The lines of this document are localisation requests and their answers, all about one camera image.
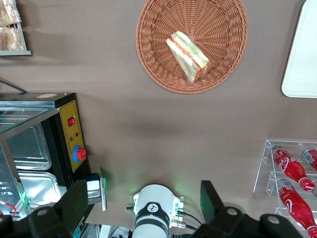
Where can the round brown wicker basket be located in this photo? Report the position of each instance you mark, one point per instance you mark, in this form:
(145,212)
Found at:
(223,37)

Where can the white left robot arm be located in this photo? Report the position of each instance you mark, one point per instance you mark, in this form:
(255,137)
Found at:
(153,198)

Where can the clear acrylic bottle rack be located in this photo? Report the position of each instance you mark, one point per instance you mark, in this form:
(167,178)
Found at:
(268,148)

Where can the tray with wrapped pastries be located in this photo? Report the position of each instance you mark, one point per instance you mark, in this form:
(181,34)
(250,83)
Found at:
(23,42)

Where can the red cola bottle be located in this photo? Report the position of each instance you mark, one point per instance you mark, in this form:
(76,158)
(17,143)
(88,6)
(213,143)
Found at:
(310,157)
(294,205)
(289,166)

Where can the triangle sandwich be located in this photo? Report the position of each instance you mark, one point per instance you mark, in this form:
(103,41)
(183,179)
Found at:
(188,54)

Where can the steel pan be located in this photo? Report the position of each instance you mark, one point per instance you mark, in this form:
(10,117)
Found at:
(39,186)
(29,148)

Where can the clear bag of crackers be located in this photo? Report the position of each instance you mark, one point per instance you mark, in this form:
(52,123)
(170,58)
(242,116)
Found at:
(10,38)
(8,12)

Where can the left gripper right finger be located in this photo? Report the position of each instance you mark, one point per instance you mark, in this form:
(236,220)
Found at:
(213,205)

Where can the cream plastic serving tray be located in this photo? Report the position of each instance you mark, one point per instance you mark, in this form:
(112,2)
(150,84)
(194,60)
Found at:
(304,62)

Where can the black glass food warmer cabinet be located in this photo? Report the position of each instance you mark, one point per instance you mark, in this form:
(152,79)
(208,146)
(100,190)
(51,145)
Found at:
(67,153)

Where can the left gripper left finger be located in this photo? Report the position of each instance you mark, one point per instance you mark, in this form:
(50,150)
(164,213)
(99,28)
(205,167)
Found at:
(71,203)

